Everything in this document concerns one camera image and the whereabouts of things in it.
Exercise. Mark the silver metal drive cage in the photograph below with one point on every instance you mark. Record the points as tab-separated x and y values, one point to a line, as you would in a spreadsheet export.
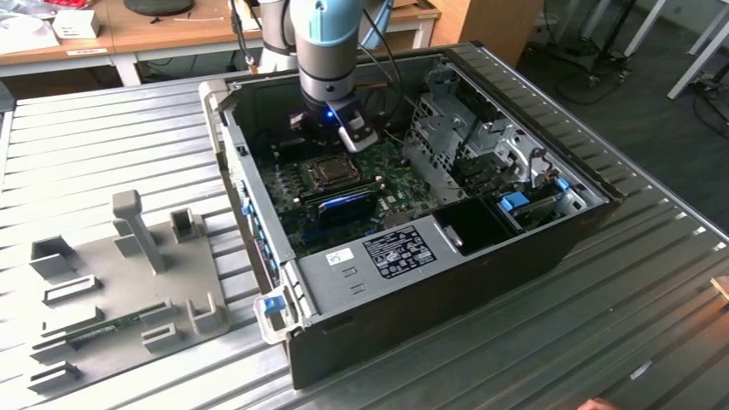
435	128

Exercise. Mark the red packet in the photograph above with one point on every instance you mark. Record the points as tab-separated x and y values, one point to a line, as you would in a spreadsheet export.
68	2

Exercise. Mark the hard disk in blue carrier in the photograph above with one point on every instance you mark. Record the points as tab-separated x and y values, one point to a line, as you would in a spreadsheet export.
514	201

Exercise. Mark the grey power supply unit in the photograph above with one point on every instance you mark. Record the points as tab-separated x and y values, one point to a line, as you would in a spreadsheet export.
335	290

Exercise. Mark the white desk frame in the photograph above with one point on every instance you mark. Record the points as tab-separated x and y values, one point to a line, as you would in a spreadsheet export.
701	64

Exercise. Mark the black round object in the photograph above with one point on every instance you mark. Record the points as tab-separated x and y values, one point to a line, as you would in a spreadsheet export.
158	6

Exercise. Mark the white cardboard box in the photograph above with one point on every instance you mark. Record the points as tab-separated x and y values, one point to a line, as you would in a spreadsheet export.
76	23

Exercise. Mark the open black PC case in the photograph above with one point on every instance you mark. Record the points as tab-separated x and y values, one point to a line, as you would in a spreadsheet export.
426	333

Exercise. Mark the wooden desk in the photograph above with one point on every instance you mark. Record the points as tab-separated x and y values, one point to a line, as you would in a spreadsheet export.
170	34

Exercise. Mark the green motherboard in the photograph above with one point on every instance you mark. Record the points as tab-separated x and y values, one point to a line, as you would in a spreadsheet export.
406	188

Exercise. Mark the grey parts rack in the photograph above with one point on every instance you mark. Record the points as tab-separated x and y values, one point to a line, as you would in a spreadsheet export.
113	282

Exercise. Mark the green RAM stick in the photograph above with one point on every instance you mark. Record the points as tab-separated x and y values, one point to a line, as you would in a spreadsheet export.
341	193
95	329

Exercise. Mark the CPU socket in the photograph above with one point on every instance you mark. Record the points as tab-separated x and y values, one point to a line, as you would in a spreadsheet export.
311	184

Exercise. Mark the CPU with silver top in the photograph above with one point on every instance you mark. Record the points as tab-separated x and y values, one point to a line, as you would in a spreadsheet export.
333	171

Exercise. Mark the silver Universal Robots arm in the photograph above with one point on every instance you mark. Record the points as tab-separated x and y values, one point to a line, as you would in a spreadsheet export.
323	64

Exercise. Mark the wooden cabinet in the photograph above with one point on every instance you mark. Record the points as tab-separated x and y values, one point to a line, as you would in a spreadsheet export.
495	25

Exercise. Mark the black wheeled stand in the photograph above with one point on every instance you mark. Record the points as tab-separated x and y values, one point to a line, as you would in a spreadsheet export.
603	55

